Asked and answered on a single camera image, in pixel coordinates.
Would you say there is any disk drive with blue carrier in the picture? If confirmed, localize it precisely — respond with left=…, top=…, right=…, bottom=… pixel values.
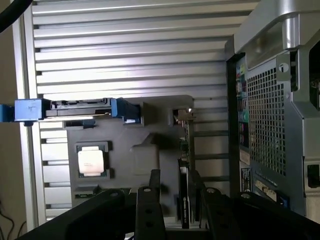
left=0, top=97, right=142, bottom=127

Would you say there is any green RAM stick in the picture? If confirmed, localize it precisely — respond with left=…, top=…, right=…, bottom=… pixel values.
left=74, top=191, right=100, bottom=200

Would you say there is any thick black cable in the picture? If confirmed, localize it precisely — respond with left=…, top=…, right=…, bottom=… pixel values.
left=0, top=0, right=34, bottom=34

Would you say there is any black graphics card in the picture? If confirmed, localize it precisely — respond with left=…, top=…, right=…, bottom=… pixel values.
left=174, top=107, right=201, bottom=230

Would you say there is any grey parts rack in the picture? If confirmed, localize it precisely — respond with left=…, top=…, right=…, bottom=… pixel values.
left=62, top=94, right=196, bottom=226

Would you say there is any thin black cable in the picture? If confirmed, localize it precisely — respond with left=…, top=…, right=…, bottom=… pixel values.
left=0, top=198, right=16, bottom=240

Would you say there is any silver CPU chip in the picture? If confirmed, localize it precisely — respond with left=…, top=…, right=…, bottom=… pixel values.
left=77, top=146, right=106, bottom=175

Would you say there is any silver grey PC case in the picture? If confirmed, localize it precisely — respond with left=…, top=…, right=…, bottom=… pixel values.
left=224, top=0, right=320, bottom=219

